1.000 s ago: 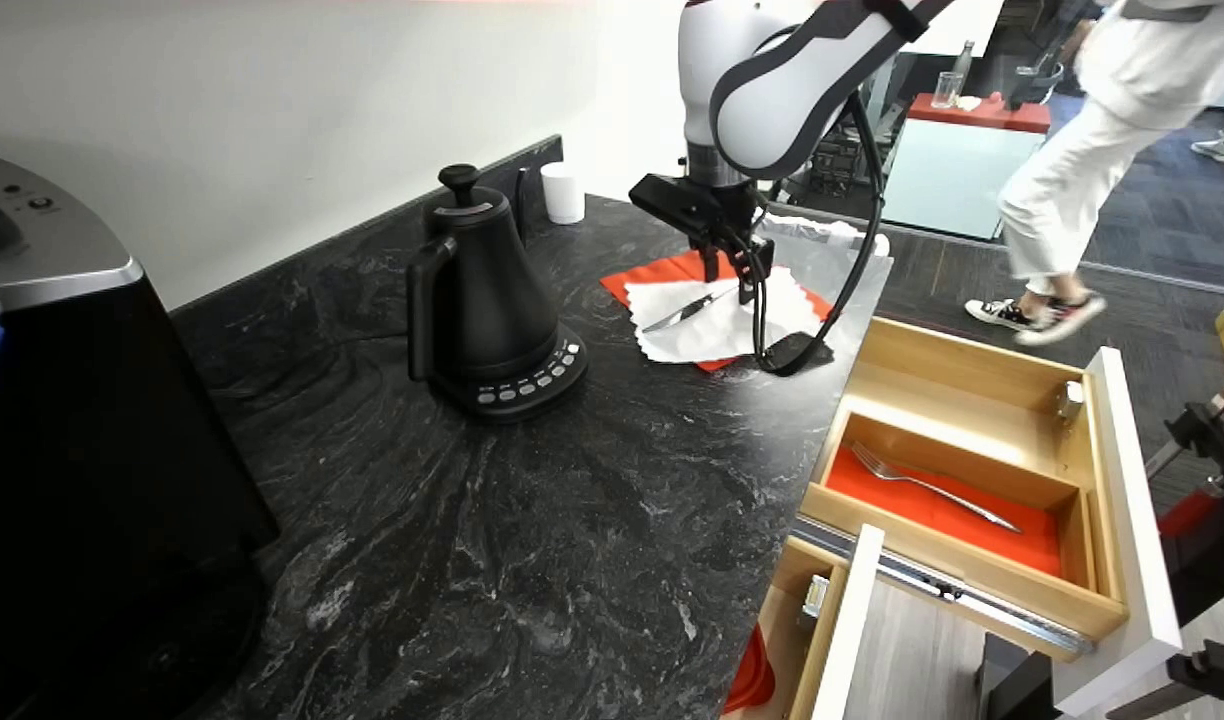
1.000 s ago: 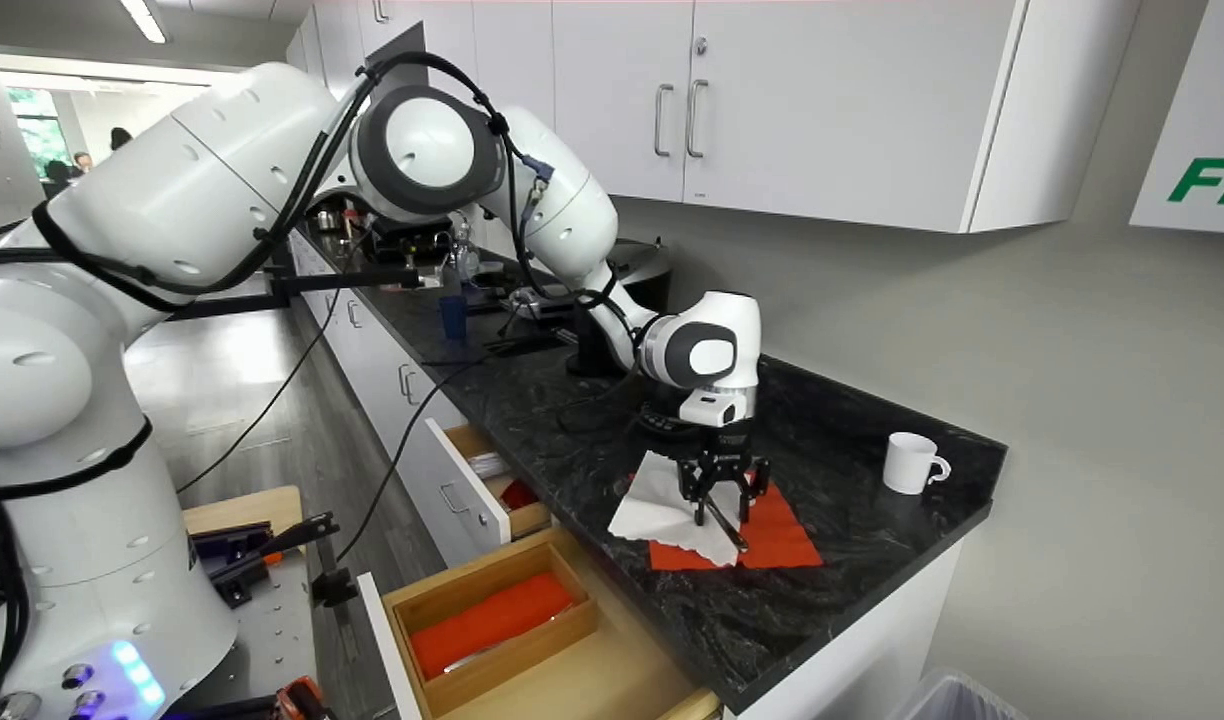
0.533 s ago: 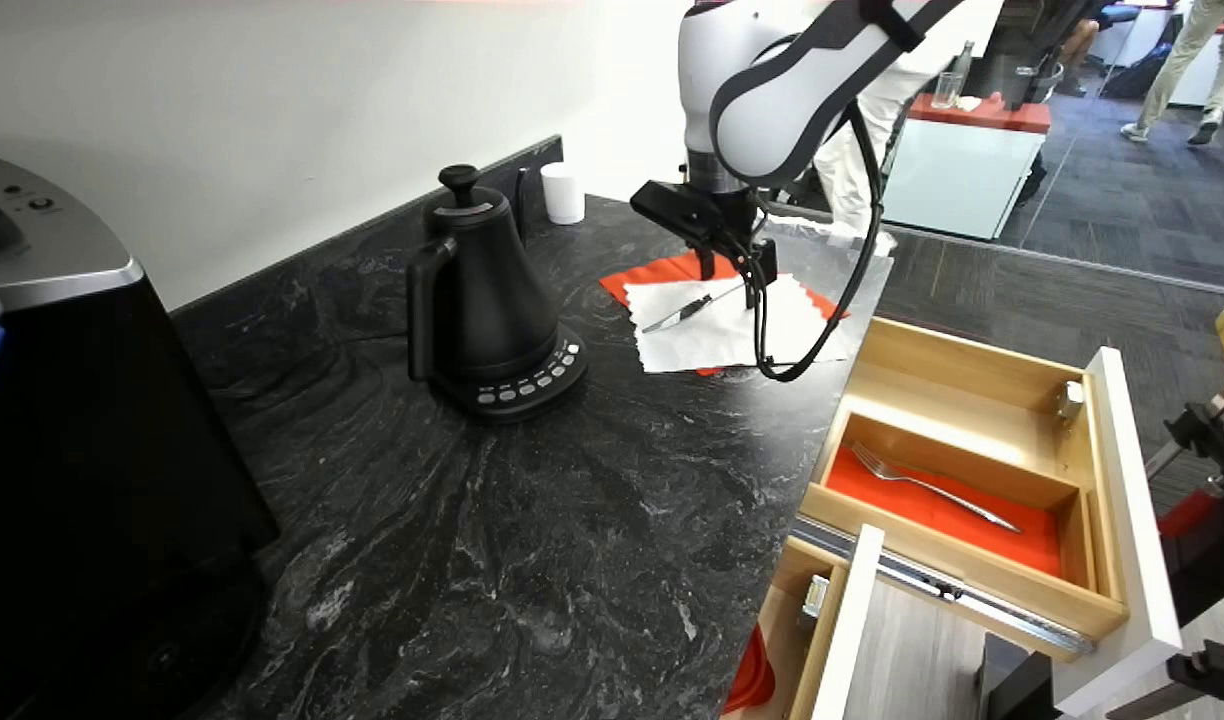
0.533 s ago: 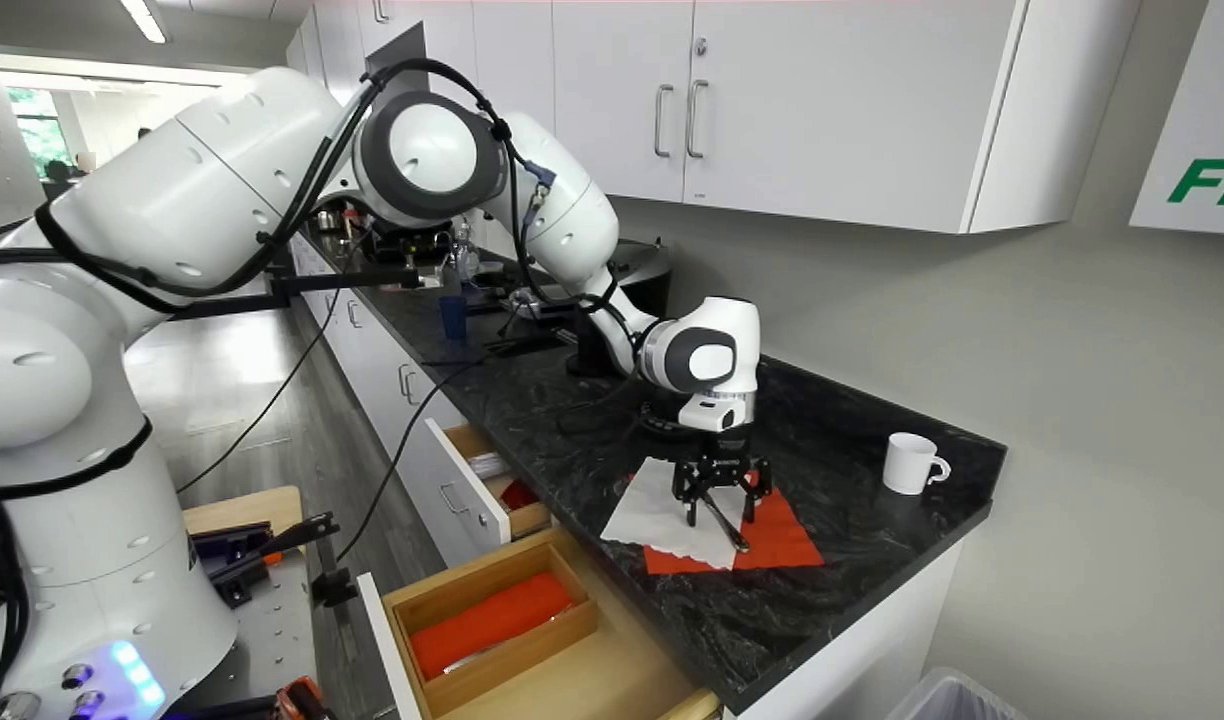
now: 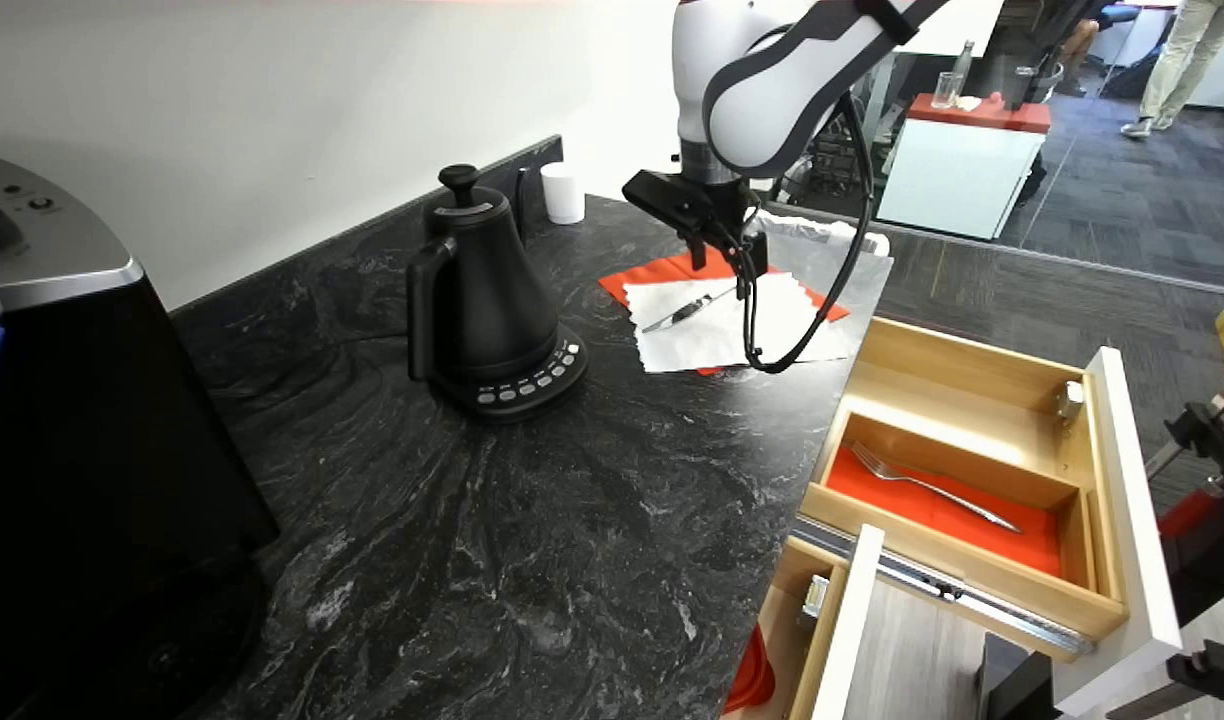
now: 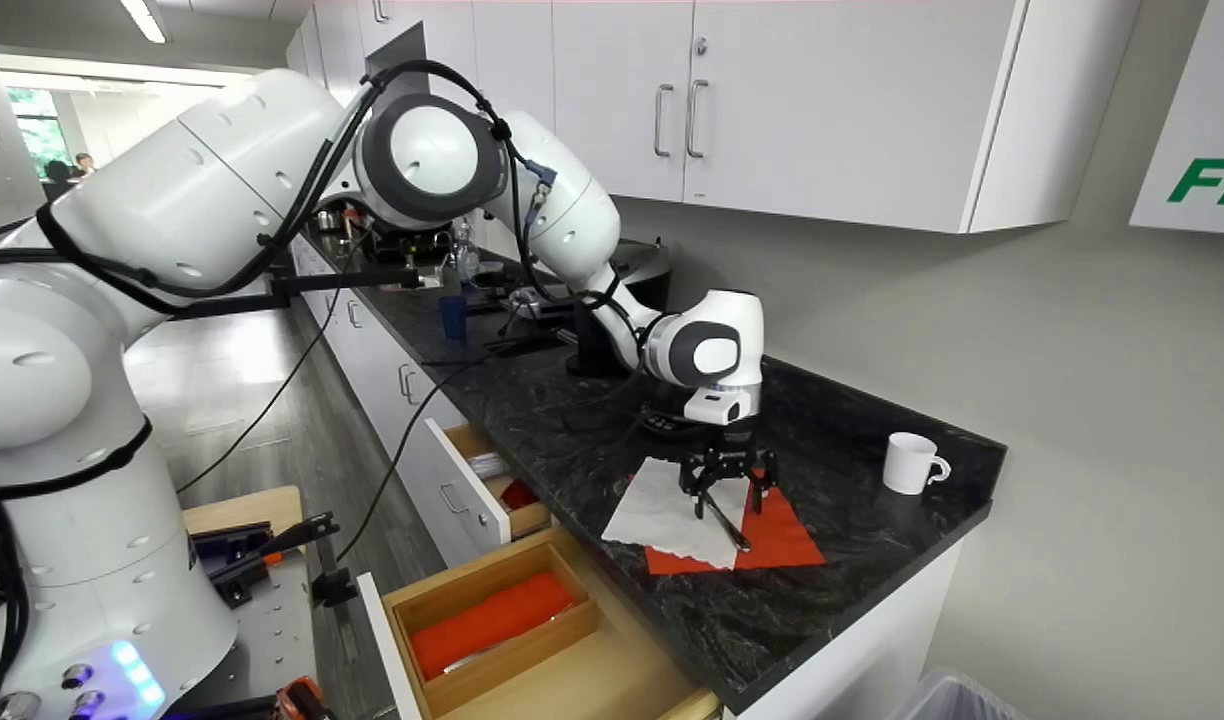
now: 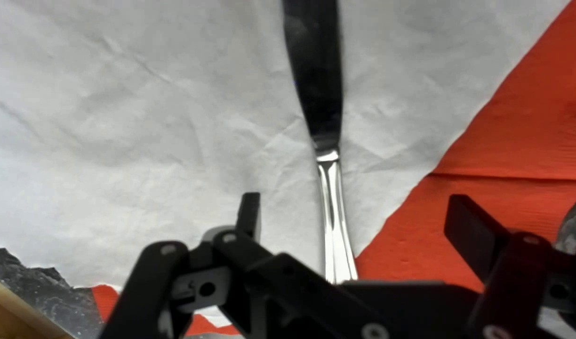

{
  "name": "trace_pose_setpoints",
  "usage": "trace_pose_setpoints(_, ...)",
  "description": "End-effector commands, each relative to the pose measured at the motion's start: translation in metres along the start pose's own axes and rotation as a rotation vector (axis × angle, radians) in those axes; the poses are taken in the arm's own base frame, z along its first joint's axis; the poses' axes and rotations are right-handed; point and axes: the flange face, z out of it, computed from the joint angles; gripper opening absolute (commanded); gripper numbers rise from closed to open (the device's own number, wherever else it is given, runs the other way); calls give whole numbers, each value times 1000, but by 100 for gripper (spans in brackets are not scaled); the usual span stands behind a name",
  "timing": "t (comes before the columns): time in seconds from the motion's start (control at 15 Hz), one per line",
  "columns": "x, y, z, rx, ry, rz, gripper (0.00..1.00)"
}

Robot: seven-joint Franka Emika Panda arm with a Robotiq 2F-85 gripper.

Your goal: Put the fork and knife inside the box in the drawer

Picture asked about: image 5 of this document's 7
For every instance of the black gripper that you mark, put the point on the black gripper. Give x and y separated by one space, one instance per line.
724 220

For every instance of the silver knife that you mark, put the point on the silver knife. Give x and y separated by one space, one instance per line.
684 311

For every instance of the silver fork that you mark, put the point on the silver fork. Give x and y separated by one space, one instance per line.
932 491

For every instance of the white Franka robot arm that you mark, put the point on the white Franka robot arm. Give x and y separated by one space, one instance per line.
759 82

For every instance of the large wooden drawer white front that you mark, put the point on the large wooden drawer white front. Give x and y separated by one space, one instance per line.
959 384

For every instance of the wooden box red lining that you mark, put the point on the wooden box red lining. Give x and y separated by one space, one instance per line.
959 514

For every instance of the small wooden drawer white front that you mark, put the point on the small wooden drawer white front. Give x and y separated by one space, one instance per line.
844 627

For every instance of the red item in small drawer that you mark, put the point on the red item in small drawer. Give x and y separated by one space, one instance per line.
753 681

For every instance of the white paper napkin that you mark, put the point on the white paper napkin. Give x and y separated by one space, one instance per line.
785 313

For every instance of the red paper napkin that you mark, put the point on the red paper napkin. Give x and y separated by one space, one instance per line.
637 283

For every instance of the trash bin with clear bag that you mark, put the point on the trash bin with clear bag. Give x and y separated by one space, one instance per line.
836 240

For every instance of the white mug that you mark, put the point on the white mug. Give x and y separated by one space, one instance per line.
561 196

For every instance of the black gooseneck kettle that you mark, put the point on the black gooseneck kettle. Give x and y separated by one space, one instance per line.
484 306

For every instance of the white background table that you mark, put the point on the white background table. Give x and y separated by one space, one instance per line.
966 183

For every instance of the red background object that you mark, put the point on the red background object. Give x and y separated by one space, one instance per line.
997 114

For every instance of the person in beige trousers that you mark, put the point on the person in beige trousers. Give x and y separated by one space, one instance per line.
1192 53

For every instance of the black stand foot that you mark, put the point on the black stand foot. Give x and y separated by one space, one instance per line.
1018 681

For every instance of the black coffee machine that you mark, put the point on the black coffee machine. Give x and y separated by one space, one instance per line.
95 464

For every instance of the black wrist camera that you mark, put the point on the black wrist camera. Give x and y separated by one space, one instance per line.
666 196

